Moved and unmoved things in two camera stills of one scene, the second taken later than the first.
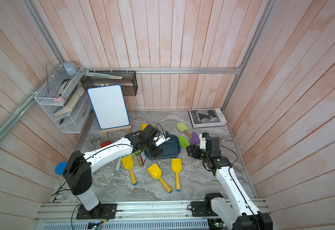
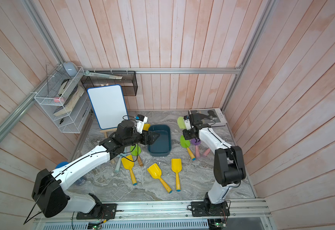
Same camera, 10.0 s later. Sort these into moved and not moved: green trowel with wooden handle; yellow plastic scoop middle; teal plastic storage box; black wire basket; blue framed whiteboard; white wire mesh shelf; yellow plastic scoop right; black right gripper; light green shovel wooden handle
Moved: teal plastic storage box; light green shovel wooden handle; black right gripper
Not moved: green trowel with wooden handle; yellow plastic scoop middle; black wire basket; white wire mesh shelf; yellow plastic scoop right; blue framed whiteboard
